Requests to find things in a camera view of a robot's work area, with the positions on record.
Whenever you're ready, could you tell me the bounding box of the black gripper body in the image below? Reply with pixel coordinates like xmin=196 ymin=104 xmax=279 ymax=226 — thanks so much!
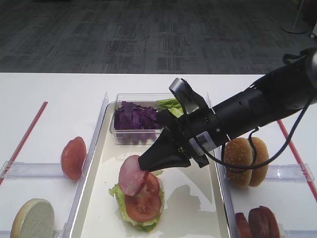
xmin=157 ymin=95 xmax=228 ymax=167

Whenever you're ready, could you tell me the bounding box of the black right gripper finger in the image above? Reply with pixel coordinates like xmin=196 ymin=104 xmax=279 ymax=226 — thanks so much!
xmin=148 ymin=130 xmax=178 ymax=159

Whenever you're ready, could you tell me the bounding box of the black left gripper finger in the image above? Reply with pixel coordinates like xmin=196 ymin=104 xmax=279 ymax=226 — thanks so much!
xmin=138 ymin=146 xmax=190 ymax=171

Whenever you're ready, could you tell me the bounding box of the pink ham slice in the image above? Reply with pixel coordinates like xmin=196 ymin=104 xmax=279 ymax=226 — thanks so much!
xmin=118 ymin=155 xmax=149 ymax=196

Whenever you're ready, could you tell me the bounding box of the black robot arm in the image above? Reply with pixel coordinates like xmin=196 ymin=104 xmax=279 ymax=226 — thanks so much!
xmin=139 ymin=48 xmax=317 ymax=172

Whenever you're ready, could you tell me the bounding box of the green lettuce in container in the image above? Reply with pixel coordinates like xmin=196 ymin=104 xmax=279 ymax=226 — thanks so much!
xmin=157 ymin=98 xmax=183 ymax=118

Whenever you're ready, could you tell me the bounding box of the upper tomato slice on tray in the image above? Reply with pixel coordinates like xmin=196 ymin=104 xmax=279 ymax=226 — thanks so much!
xmin=136 ymin=173 xmax=159 ymax=197

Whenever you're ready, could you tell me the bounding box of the tomato slice on tray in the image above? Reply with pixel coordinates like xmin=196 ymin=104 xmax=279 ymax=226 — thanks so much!
xmin=124 ymin=191 xmax=162 ymax=222
xmin=136 ymin=173 xmax=159 ymax=197

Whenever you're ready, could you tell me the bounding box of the lower tomato slice on tray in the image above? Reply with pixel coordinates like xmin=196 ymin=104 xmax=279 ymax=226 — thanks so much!
xmin=124 ymin=191 xmax=162 ymax=222

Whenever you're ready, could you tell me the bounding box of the lettuce leaf on tray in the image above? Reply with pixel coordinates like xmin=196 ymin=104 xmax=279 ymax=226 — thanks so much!
xmin=108 ymin=179 xmax=164 ymax=232

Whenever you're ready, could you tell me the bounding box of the dark red meat slice stack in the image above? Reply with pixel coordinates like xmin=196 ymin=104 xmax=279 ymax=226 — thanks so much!
xmin=235 ymin=206 xmax=281 ymax=238

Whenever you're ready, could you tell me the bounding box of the shredded purple cabbage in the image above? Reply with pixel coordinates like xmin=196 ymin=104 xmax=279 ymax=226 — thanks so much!
xmin=114 ymin=101 xmax=162 ymax=144

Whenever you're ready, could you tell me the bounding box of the clear plastic salad container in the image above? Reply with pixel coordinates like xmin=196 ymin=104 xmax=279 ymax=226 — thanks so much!
xmin=110 ymin=93 xmax=183 ymax=145

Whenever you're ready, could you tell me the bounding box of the sesame bun front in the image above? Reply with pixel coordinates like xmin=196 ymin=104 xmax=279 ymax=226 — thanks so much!
xmin=224 ymin=137 xmax=253 ymax=188

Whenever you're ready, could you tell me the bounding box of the white rectangular serving tray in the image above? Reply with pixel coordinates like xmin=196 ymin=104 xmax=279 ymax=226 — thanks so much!
xmin=71 ymin=103 xmax=228 ymax=238

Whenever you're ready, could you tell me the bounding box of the upper right clear holder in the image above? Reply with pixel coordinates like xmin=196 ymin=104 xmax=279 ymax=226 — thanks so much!
xmin=265 ymin=164 xmax=315 ymax=182

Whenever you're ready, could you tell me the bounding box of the clear holder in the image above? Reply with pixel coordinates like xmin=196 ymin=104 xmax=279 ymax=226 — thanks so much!
xmin=265 ymin=164 xmax=315 ymax=182
xmin=0 ymin=161 xmax=66 ymax=179
xmin=278 ymin=223 xmax=317 ymax=238

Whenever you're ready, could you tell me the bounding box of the right red strip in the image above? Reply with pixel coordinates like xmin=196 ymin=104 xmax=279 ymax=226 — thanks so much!
xmin=277 ymin=120 xmax=317 ymax=200

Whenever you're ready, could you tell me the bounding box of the red strip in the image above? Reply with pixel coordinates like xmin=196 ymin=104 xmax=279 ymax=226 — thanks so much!
xmin=0 ymin=101 xmax=48 ymax=183
xmin=277 ymin=120 xmax=317 ymax=200

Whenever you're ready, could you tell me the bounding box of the left red strip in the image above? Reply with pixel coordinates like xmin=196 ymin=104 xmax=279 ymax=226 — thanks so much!
xmin=0 ymin=101 xmax=48 ymax=183

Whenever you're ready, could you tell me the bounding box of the round stand base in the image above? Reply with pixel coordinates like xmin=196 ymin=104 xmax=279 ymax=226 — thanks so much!
xmin=280 ymin=0 xmax=307 ymax=34

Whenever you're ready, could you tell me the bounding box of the lower right clear holder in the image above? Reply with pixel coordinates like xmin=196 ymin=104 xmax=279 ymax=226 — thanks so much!
xmin=278 ymin=223 xmax=317 ymax=238

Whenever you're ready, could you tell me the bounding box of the upright bun bottom half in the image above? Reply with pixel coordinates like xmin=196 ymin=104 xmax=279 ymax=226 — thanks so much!
xmin=10 ymin=198 xmax=55 ymax=238

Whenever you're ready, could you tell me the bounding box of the upper left clear holder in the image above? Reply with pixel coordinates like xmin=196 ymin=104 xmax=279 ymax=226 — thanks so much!
xmin=0 ymin=161 xmax=66 ymax=179

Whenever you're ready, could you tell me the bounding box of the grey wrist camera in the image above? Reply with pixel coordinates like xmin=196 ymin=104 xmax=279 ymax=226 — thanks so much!
xmin=169 ymin=78 xmax=199 ymax=113

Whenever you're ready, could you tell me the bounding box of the black camera cable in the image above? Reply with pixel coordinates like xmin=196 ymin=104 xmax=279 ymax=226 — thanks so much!
xmin=178 ymin=79 xmax=315 ymax=174

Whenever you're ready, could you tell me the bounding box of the right clear long rail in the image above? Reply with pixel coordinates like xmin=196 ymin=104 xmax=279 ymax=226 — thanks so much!
xmin=210 ymin=160 xmax=239 ymax=238

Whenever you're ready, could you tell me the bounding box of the clear long rail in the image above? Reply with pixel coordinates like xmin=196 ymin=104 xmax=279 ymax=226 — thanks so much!
xmin=210 ymin=160 xmax=239 ymax=238
xmin=60 ymin=92 xmax=108 ymax=238

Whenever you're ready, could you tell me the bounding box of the left clear long rail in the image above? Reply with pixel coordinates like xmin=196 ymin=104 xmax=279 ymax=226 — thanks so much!
xmin=60 ymin=92 xmax=108 ymax=238

